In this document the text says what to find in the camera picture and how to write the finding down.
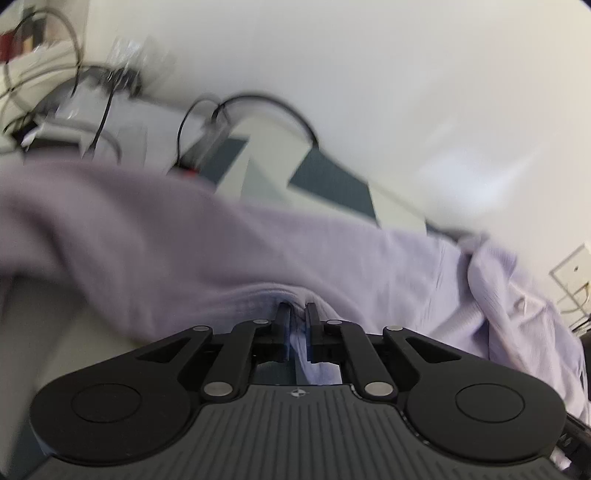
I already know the long black cable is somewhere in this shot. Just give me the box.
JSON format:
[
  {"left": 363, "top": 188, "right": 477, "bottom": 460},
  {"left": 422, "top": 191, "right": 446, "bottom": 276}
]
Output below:
[{"left": 177, "top": 93, "right": 321, "bottom": 169}]

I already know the geometric patterned table mat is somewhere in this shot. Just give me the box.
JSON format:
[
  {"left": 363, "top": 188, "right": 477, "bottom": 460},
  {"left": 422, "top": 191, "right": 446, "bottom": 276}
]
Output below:
[{"left": 0, "top": 124, "right": 490, "bottom": 480}]

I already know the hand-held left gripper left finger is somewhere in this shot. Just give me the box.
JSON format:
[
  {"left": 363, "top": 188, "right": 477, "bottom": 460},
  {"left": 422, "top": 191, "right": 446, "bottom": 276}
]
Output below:
[{"left": 136, "top": 302, "right": 293, "bottom": 401}]

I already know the white desk pad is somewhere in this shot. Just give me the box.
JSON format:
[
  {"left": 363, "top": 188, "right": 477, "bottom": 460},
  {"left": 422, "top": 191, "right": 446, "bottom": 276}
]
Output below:
[{"left": 32, "top": 80, "right": 208, "bottom": 178}]

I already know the silver cable adapter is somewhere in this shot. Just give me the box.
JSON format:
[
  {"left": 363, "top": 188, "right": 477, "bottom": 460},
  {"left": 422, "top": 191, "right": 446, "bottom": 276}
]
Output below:
[{"left": 173, "top": 115, "right": 232, "bottom": 181}]

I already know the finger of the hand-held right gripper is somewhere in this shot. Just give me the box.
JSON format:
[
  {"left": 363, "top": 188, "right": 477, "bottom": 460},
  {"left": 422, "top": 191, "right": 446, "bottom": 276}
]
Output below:
[{"left": 560, "top": 412, "right": 591, "bottom": 464}]

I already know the white wall socket strip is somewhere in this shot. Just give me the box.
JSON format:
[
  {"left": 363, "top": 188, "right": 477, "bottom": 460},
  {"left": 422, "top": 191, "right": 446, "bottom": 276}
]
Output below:
[{"left": 549, "top": 244, "right": 591, "bottom": 319}]

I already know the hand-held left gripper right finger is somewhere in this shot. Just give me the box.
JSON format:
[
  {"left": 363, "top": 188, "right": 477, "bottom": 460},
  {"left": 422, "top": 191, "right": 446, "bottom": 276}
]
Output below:
[{"left": 305, "top": 302, "right": 462, "bottom": 401}]

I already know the lilac knit cardigan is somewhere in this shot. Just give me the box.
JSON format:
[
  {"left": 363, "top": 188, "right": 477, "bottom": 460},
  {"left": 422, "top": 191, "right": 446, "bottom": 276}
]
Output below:
[{"left": 0, "top": 159, "right": 591, "bottom": 474}]

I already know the thin black cable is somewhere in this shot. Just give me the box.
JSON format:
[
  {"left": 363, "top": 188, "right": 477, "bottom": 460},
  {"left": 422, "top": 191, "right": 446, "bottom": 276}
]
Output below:
[{"left": 0, "top": 9, "right": 123, "bottom": 164}]

